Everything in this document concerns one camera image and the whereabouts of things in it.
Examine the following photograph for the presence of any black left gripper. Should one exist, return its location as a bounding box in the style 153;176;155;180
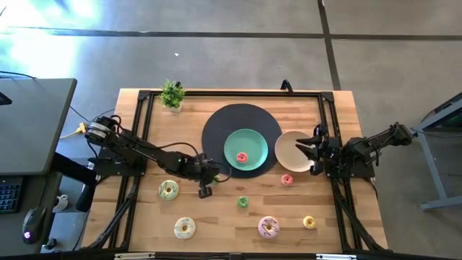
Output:
187;153;222;189

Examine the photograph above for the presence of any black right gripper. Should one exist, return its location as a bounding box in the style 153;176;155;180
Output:
295;123;331;168

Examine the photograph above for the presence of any beige plate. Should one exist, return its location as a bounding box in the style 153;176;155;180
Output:
274;130;315;173

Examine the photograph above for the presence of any teal plate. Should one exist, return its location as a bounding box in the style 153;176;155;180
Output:
223;128;269;172

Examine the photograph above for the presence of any large green-white donut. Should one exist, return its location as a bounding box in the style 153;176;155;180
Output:
157;179;180;202

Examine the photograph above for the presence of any black round placemat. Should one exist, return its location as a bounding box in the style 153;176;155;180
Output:
201;103;283;179

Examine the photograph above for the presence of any large white blue-drizzled donut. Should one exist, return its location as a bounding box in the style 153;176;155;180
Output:
173;217;197;240

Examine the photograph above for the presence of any black clamp hook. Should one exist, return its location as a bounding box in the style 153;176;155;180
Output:
280;79;295;96

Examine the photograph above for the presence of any large pink donut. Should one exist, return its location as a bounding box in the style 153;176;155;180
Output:
257;215;281;239

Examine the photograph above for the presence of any green plant in white pot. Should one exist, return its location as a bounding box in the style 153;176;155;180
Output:
159;79;186;113

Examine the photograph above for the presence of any grey metal table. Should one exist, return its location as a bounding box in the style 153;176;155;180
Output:
410;92;462;212

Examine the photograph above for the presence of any black bent bar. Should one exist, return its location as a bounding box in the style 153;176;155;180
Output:
53;152;98;213

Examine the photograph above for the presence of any black computer mouse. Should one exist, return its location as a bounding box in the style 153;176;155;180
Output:
22;206;48;246

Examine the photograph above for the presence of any grey desk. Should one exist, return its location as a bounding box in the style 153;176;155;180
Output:
0;77;78;177

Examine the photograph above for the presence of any black keyboard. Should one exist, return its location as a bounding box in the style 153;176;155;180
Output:
0;175;24;215

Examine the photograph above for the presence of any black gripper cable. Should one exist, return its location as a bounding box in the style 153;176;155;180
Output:
158;141;232;183

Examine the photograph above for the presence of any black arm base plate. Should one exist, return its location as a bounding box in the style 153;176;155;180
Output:
323;136;377;180
94;146;148;178

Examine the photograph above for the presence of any black aluminium table frame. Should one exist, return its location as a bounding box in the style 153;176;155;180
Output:
86;89;389;254

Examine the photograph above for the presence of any silver bracket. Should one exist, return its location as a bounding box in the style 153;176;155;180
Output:
114;252;157;260
315;253;358;260

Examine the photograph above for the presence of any black floor cable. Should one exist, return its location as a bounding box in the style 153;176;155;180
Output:
68;104;116;124

